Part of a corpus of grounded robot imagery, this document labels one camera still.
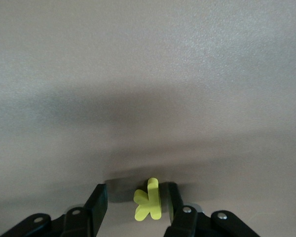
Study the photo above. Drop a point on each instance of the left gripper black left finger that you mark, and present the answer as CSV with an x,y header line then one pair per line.
x,y
93,217

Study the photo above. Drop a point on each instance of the yellow foam letter K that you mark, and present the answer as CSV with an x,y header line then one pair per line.
x,y
154,197

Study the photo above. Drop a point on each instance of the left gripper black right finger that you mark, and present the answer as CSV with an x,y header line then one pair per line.
x,y
187,222

